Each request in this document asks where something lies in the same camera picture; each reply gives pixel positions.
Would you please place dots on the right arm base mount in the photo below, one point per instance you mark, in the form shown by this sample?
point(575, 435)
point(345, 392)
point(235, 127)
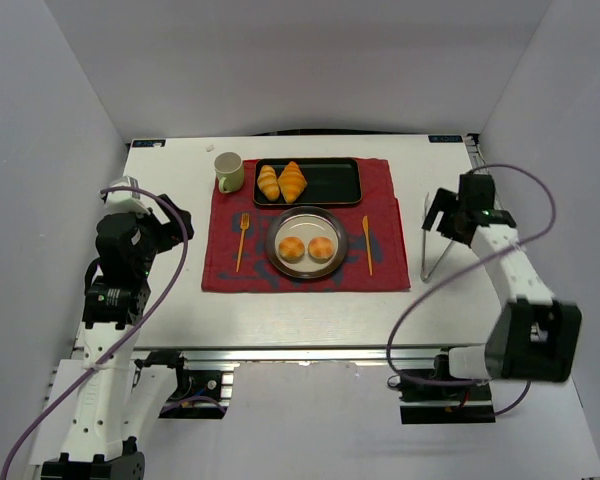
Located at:
point(442, 405)

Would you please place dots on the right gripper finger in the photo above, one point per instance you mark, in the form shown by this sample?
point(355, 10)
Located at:
point(447, 226)
point(444, 201)

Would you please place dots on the orange plastic fork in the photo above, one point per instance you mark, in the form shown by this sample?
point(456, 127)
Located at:
point(244, 226)

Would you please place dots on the left striped croissant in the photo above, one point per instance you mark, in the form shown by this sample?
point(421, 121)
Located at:
point(267, 183)

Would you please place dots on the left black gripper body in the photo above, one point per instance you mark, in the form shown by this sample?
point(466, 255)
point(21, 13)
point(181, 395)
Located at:
point(167, 226)

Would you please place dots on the round bread bun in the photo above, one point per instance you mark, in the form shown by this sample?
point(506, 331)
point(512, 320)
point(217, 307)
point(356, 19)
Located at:
point(291, 249)
point(321, 249)

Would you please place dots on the black rectangular tray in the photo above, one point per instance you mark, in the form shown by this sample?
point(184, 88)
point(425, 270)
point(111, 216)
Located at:
point(332, 182)

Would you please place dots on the red patterned placemat cloth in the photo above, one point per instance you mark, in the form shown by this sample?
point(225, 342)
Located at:
point(258, 275)

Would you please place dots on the striped croissant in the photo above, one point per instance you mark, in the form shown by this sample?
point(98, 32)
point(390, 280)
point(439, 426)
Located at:
point(267, 183)
point(291, 182)

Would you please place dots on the blue table label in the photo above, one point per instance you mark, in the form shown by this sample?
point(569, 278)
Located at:
point(148, 143)
point(445, 139)

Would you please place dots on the orange plastic knife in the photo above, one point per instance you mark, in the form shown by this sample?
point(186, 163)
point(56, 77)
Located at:
point(366, 231)

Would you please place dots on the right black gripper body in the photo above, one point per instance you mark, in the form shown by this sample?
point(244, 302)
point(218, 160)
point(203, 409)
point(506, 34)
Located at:
point(443, 215)

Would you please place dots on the metal serving tongs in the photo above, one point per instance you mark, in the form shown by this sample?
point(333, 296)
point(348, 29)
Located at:
point(426, 272)

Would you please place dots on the aluminium table frame rail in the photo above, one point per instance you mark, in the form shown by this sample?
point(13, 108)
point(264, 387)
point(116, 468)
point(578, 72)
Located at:
point(505, 250)

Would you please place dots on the right blue table label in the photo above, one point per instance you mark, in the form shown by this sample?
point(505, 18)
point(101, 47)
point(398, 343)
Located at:
point(445, 139)

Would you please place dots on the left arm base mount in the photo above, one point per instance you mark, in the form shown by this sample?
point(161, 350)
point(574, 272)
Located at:
point(198, 393)

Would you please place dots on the right striped croissant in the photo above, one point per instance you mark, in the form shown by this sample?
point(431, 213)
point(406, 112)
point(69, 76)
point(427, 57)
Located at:
point(291, 182)

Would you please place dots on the dark rimmed white plate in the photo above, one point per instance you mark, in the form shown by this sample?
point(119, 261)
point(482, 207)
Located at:
point(306, 223)

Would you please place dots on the left blue table label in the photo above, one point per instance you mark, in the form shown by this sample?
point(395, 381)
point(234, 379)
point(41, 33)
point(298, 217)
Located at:
point(148, 143)

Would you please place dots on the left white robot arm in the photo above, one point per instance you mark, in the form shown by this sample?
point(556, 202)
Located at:
point(110, 419)

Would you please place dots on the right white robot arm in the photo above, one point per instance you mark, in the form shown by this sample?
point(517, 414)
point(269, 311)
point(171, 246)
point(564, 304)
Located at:
point(548, 358)

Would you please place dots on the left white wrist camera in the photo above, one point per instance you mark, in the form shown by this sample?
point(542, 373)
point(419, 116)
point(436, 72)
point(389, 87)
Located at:
point(124, 201)

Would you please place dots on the pale green mug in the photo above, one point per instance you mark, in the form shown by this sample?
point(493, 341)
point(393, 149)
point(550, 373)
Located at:
point(229, 169)

